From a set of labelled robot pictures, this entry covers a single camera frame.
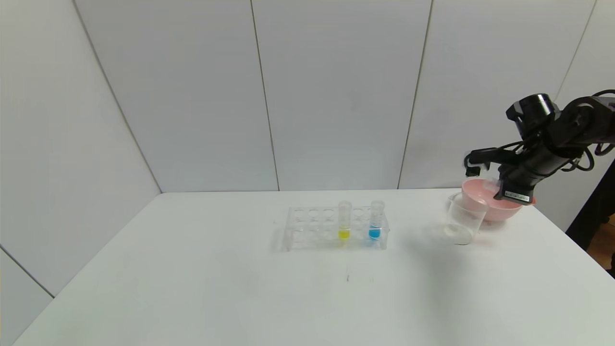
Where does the test tube with yellow pigment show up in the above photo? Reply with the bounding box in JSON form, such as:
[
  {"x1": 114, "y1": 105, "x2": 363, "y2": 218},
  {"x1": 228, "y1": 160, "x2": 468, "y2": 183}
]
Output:
[{"x1": 338, "y1": 201, "x2": 353, "y2": 241}]

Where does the clear glass beaker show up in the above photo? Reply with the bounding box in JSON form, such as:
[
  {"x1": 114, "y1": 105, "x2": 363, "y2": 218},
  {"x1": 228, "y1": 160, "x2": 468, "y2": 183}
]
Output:
[{"x1": 443, "y1": 193, "x2": 487, "y2": 246}]

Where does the pink bowl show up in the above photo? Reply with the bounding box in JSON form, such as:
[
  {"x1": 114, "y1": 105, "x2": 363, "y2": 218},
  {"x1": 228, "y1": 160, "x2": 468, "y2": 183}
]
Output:
[{"x1": 460, "y1": 179, "x2": 537, "y2": 223}]

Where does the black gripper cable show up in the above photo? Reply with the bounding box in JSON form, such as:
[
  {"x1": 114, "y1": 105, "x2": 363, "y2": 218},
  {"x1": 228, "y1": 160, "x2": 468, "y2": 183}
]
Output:
[{"x1": 560, "y1": 88, "x2": 615, "y2": 173}]

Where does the test tube with blue pigment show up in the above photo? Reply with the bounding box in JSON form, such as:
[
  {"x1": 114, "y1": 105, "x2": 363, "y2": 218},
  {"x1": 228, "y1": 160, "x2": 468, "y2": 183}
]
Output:
[{"x1": 369, "y1": 200, "x2": 385, "y2": 241}]

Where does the clear plastic test tube rack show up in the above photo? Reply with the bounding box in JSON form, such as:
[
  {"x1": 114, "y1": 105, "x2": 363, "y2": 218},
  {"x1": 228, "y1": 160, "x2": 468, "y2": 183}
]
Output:
[{"x1": 283, "y1": 204, "x2": 390, "y2": 251}]

